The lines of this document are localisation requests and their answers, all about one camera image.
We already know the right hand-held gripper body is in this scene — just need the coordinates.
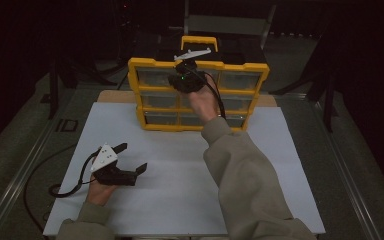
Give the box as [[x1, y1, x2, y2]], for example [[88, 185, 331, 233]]
[[168, 48, 213, 94]]

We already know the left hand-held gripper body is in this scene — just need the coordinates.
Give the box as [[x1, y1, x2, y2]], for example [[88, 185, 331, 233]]
[[90, 143, 138, 187]]

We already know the clear plastic storage drawer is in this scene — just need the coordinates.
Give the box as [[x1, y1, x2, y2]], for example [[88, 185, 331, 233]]
[[202, 68, 220, 88]]

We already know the yellow drawer organizer cabinet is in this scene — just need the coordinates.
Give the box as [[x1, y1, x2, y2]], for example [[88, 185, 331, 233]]
[[127, 35, 270, 134]]

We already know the person's right hand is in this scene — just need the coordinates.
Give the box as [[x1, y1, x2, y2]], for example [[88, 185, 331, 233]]
[[181, 74, 223, 125]]

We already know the person's left hand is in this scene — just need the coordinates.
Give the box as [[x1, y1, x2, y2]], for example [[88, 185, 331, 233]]
[[85, 178, 118, 207]]

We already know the set of clear drawers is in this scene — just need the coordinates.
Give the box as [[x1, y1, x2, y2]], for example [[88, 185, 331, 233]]
[[136, 67, 263, 128]]

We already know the black tripod stand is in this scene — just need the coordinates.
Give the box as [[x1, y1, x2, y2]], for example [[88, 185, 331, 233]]
[[48, 49, 118, 121], [269, 33, 340, 134]]

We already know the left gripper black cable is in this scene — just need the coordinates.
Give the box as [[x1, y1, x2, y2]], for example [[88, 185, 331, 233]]
[[48, 149, 102, 199]]

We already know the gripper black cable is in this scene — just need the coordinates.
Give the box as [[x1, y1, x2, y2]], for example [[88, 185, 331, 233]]
[[183, 64, 227, 120], [48, 149, 102, 199]]

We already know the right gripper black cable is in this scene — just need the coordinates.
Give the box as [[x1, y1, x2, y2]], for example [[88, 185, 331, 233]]
[[183, 64, 227, 120]]

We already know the thin black cable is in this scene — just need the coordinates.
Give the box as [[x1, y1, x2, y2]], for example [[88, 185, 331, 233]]
[[23, 143, 78, 233]]

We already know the aluminium frame rail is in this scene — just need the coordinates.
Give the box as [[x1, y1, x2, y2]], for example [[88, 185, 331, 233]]
[[0, 87, 81, 240], [309, 99, 381, 240]]

